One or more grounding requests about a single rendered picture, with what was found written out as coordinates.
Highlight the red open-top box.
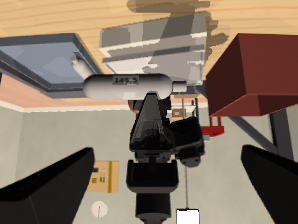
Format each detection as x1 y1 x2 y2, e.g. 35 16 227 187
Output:
206 33 298 117

